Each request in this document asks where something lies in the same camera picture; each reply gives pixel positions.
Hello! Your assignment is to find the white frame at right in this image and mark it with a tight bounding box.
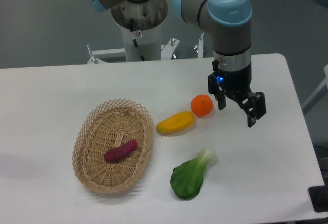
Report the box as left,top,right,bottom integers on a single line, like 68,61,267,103
301,65,327,115

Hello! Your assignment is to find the purple sweet potato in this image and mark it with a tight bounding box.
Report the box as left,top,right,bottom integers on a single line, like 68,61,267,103
104,139,138,162

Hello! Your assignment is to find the green bok choy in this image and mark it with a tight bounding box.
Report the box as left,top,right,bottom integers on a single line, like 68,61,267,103
170,147,216,200

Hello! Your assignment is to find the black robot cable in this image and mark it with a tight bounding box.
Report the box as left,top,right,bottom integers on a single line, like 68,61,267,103
129,18,146,62

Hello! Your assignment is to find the white metal base frame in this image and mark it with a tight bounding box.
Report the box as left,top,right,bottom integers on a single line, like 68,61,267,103
86,33,206,65

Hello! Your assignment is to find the woven wicker basket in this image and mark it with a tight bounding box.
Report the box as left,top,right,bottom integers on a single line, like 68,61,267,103
72,99,154,194

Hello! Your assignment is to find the black box at table edge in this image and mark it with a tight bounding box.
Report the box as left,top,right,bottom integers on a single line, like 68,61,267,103
308,186,327,213

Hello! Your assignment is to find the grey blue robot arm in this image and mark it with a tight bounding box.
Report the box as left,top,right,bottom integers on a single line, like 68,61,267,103
89,0,266,127

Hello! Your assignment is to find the orange tangerine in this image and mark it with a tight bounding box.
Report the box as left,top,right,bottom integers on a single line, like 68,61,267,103
190,94,214,117

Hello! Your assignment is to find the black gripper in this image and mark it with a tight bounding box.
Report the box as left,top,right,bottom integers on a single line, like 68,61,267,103
208,59,267,128

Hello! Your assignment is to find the yellow mango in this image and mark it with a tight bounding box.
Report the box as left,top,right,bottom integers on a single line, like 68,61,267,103
156,111,195,135

